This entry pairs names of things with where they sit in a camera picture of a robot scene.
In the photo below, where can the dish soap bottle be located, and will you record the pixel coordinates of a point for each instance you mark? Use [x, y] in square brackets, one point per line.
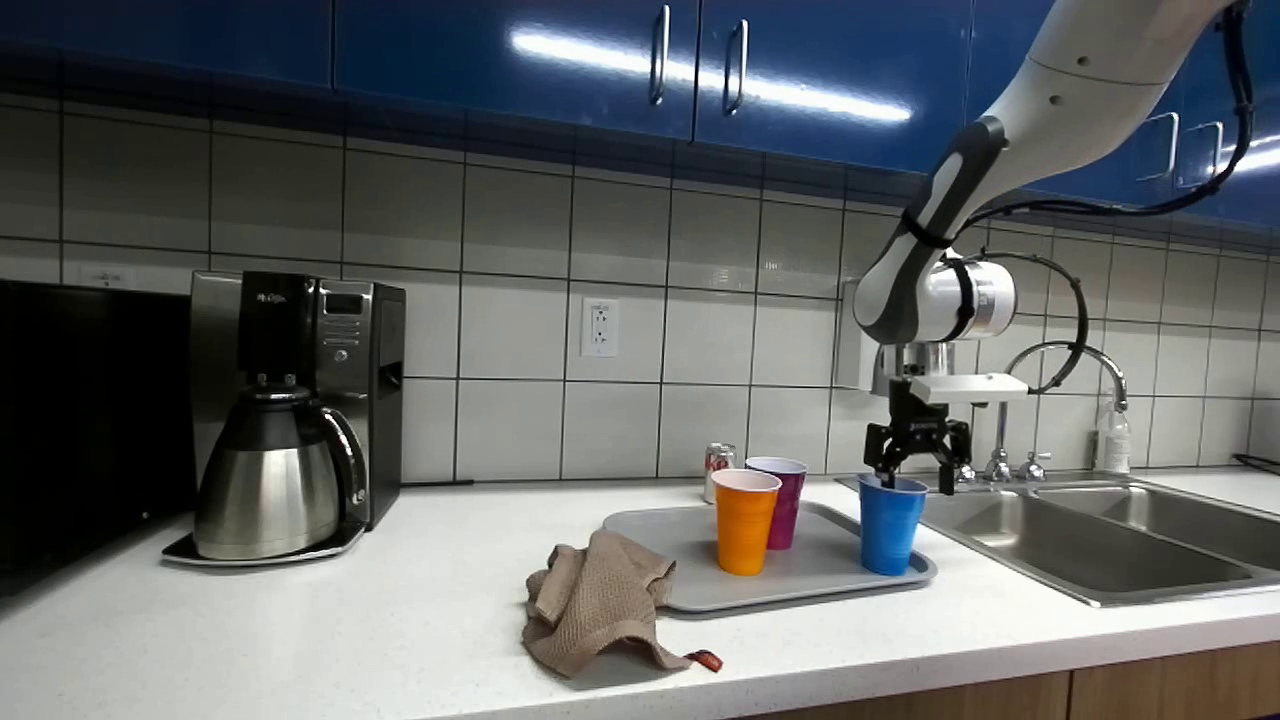
[1115, 451]

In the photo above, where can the stainless steel double sink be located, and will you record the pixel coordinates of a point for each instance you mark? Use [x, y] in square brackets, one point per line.
[1115, 543]

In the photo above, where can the blue upper cabinets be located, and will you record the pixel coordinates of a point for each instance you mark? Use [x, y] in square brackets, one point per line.
[814, 93]

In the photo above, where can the black microwave oven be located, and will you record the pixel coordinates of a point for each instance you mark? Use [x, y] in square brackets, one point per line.
[95, 420]

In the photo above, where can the orange plastic cup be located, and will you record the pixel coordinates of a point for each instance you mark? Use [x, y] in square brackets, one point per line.
[745, 504]

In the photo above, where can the blue plastic cup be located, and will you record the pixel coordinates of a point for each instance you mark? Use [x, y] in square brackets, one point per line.
[890, 513]

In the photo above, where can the chrome gooseneck faucet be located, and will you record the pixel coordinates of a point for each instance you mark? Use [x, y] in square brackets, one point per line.
[1032, 348]

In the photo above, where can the steel coffee carafe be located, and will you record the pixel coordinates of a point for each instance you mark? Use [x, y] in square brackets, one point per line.
[284, 478]

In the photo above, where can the grey serving tray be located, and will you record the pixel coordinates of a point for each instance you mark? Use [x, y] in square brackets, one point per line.
[818, 565]

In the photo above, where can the wooden lower cabinet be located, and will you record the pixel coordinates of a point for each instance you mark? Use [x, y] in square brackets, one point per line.
[1197, 687]

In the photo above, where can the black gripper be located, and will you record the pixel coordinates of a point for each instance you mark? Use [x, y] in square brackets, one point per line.
[918, 428]

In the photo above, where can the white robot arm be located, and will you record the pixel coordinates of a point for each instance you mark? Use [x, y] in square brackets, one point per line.
[1091, 76]

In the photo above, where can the purple plastic cup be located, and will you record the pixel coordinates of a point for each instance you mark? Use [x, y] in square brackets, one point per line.
[789, 478]

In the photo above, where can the black steel coffee maker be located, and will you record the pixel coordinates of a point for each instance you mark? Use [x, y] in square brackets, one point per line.
[342, 343]

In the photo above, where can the brown cloth towel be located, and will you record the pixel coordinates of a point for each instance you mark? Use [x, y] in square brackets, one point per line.
[602, 598]

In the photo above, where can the white wall outlet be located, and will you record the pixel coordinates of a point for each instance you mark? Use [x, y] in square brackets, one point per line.
[602, 325]

